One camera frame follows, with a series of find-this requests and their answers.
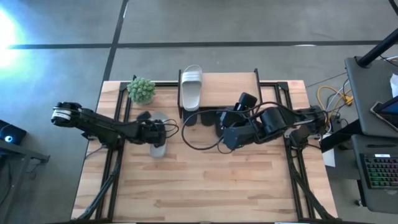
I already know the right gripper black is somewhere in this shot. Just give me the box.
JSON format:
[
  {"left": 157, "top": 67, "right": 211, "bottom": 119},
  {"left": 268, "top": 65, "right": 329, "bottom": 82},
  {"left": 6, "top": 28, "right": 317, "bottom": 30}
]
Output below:
[{"left": 216, "top": 92, "right": 259, "bottom": 130}]

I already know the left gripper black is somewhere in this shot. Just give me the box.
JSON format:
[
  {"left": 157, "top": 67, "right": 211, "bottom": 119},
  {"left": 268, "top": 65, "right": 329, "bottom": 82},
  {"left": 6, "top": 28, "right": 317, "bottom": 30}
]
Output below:
[{"left": 133, "top": 111, "right": 167, "bottom": 149}]

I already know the beige grey slide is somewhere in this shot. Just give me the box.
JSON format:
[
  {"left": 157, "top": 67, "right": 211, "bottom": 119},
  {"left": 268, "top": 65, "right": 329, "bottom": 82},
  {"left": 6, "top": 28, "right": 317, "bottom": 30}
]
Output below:
[{"left": 148, "top": 111, "right": 169, "bottom": 158}]

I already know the black slide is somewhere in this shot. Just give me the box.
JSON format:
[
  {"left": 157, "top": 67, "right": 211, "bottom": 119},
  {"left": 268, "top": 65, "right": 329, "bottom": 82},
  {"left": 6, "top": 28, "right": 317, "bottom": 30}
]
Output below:
[
  {"left": 182, "top": 108, "right": 200, "bottom": 127},
  {"left": 200, "top": 108, "right": 218, "bottom": 127}
]

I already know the white ribbed-strap slide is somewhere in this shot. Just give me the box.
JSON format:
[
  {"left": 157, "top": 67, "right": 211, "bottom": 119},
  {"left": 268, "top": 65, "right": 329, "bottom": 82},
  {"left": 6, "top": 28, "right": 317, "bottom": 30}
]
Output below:
[{"left": 180, "top": 64, "right": 203, "bottom": 112}]

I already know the green potted plant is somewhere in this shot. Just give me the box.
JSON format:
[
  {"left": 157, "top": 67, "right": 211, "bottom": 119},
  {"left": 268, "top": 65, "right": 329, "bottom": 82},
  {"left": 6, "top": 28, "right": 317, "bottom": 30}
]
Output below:
[{"left": 126, "top": 77, "right": 156, "bottom": 105}]

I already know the black power box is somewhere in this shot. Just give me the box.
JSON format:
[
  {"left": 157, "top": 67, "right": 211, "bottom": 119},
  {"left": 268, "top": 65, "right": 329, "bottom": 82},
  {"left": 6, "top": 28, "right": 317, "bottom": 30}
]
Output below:
[{"left": 328, "top": 117, "right": 343, "bottom": 134}]

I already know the white paper sheet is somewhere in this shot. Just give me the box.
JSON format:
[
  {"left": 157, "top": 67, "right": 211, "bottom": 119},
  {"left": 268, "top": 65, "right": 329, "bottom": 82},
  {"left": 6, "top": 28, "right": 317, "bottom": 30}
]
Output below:
[{"left": 322, "top": 148, "right": 337, "bottom": 168}]

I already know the dark metal side stand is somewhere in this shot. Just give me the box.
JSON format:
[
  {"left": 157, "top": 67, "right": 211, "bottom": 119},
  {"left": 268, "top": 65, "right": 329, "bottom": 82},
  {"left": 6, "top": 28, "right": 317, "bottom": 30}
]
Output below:
[{"left": 0, "top": 139, "right": 50, "bottom": 181}]

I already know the grey side desk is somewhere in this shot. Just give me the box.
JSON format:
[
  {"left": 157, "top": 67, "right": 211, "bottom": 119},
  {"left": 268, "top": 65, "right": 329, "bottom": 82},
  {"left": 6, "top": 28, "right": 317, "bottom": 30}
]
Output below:
[{"left": 344, "top": 55, "right": 398, "bottom": 138}]

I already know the black box with blue light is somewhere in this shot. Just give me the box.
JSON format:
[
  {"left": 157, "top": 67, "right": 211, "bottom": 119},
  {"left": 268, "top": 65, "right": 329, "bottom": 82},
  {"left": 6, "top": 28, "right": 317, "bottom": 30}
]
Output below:
[{"left": 0, "top": 119, "right": 27, "bottom": 146}]

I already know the grey desk with keyboard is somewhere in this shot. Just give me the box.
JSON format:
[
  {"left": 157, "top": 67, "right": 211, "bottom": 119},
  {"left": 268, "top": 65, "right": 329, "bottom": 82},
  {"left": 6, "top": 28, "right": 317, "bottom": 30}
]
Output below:
[{"left": 351, "top": 134, "right": 398, "bottom": 215}]

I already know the tablet with dark screen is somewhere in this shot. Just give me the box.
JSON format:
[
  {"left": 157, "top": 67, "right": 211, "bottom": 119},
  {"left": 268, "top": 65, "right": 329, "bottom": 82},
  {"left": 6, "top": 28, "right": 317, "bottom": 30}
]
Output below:
[{"left": 369, "top": 96, "right": 398, "bottom": 132}]

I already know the backlit black keyboard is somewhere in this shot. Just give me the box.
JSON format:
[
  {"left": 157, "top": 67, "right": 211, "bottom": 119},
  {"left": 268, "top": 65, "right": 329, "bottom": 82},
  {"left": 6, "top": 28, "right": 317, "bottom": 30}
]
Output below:
[{"left": 359, "top": 152, "right": 398, "bottom": 190}]

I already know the black pole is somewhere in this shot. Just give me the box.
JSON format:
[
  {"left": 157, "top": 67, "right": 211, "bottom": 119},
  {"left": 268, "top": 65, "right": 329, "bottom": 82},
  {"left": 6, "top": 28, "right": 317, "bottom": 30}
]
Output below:
[{"left": 356, "top": 27, "right": 398, "bottom": 68}]

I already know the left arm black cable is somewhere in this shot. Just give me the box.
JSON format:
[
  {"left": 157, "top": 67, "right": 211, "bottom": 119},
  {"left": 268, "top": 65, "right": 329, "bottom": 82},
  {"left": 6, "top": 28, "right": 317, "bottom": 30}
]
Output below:
[{"left": 160, "top": 119, "right": 180, "bottom": 139}]

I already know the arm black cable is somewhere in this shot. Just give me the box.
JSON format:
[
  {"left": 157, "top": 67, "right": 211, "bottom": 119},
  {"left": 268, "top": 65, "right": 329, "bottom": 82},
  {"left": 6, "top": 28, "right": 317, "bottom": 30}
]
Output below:
[
  {"left": 181, "top": 101, "right": 280, "bottom": 154},
  {"left": 160, "top": 119, "right": 180, "bottom": 139}
]

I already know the black-frame wooden-top shelf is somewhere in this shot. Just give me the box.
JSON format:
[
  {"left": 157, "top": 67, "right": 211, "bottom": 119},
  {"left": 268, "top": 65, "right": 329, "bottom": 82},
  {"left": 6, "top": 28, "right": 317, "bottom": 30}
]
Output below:
[{"left": 177, "top": 68, "right": 262, "bottom": 119}]

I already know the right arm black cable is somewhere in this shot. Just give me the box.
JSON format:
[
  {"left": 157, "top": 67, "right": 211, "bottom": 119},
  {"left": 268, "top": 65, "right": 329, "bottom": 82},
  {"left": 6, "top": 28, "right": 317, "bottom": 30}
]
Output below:
[{"left": 181, "top": 101, "right": 280, "bottom": 154}]

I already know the black aluminium table frame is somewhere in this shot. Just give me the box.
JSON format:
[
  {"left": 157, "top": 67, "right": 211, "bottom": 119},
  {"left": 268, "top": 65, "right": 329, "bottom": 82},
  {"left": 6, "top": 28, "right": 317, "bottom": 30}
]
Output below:
[{"left": 73, "top": 80, "right": 341, "bottom": 224}]

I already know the yellow cable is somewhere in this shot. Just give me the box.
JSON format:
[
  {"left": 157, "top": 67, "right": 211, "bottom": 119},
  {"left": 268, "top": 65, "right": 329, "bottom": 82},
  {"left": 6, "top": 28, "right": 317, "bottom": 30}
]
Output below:
[{"left": 317, "top": 85, "right": 354, "bottom": 114}]

